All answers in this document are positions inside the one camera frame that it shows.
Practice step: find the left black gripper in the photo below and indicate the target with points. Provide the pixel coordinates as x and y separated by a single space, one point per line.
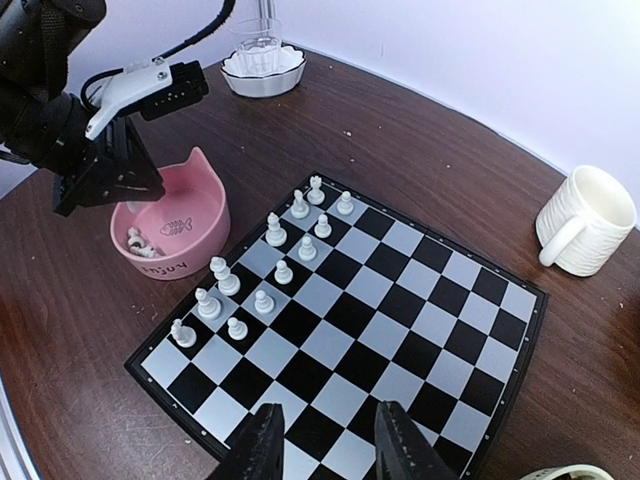
116 168

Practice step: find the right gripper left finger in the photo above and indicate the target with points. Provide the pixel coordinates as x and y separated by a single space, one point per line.
259 450

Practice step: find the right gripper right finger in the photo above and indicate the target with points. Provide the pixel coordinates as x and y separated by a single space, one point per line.
402 452

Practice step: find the white pawn six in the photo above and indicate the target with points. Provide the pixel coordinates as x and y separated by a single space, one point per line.
237 329

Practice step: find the white queen piece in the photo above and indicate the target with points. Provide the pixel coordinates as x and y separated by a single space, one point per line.
227 282

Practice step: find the white pawn five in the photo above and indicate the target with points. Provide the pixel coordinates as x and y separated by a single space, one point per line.
264 304

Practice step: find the white knight piece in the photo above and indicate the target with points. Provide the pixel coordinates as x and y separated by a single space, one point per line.
300 208

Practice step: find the white rook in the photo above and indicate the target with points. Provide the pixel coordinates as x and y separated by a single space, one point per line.
316 195

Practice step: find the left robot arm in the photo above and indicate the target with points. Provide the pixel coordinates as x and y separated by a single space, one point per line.
46 127

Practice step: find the black white chess board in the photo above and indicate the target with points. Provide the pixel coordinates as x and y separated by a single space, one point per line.
389 309

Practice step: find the pink bowl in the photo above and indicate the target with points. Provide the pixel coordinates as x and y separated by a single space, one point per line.
189 225

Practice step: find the cream bowl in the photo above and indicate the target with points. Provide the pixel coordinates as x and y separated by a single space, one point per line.
571 472

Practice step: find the white pawn four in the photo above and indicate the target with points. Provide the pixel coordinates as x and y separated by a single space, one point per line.
283 273

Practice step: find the clear glass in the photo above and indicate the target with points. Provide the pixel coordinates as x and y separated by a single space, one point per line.
257 46

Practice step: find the white pawn three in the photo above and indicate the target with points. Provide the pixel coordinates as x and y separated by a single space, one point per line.
307 250

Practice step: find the white pawn two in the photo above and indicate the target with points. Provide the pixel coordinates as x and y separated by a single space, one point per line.
323 229

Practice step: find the white pawn one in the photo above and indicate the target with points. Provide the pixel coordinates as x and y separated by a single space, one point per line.
345 206

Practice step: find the cream ribbed mug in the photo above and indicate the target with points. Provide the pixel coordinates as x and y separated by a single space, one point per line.
584 222

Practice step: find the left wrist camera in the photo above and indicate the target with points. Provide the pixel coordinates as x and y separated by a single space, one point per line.
153 88

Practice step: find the left aluminium frame post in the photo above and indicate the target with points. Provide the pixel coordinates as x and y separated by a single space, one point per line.
266 10

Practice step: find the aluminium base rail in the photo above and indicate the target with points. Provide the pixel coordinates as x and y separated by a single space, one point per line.
16 461

